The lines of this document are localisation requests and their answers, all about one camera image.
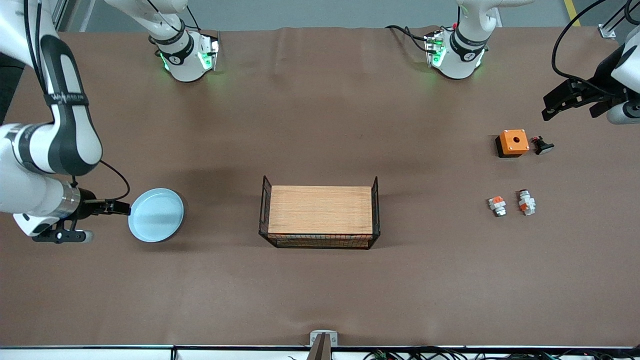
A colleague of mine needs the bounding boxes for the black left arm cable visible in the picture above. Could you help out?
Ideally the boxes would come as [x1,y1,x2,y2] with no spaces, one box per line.
[551,0,640,94]

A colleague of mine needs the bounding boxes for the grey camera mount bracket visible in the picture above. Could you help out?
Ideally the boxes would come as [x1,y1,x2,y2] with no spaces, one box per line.
[306,330,339,360]

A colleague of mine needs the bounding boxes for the white table edge rail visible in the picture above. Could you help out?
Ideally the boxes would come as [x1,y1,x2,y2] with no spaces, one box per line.
[0,345,640,360]

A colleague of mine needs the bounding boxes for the orange button enclosure box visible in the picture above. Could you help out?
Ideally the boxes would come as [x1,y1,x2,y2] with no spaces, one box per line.
[495,129,530,159]

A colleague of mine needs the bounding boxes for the black wire rack wooden top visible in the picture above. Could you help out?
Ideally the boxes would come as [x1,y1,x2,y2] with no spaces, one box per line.
[258,175,381,250]

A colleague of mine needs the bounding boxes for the light blue plate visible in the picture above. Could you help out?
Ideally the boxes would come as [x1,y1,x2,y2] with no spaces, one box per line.
[128,188,185,244]

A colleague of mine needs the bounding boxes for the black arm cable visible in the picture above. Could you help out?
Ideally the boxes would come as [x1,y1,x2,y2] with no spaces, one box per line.
[551,0,640,94]
[22,0,132,202]

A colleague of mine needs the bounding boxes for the black cable bundle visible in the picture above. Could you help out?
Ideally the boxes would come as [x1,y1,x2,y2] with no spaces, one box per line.
[287,347,640,360]

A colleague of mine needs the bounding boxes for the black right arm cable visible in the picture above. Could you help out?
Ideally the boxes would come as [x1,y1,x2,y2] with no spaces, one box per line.
[22,0,132,202]

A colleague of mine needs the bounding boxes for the aluminium frame profile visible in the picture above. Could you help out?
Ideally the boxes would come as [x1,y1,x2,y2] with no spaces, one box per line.
[597,0,632,39]

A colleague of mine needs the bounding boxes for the black base power cable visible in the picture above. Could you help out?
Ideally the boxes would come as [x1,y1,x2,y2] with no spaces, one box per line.
[385,24,432,53]

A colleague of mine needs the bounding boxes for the black push button head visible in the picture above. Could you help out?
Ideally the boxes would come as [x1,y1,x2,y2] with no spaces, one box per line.
[530,135,555,156]

